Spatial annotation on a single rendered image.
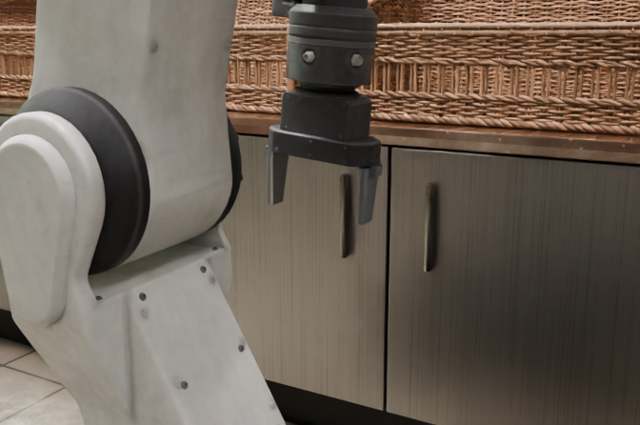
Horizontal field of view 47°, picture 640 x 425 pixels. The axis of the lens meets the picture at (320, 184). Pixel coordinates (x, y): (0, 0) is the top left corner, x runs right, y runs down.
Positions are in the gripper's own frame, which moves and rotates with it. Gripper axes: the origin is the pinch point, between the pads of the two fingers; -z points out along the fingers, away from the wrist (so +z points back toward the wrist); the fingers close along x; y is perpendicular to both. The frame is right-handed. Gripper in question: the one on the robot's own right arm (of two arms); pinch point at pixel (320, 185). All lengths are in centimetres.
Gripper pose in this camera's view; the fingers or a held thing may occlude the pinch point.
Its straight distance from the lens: 76.6
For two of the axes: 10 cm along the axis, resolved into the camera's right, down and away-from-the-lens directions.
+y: -4.8, 1.7, -8.6
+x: -8.7, -1.8, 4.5
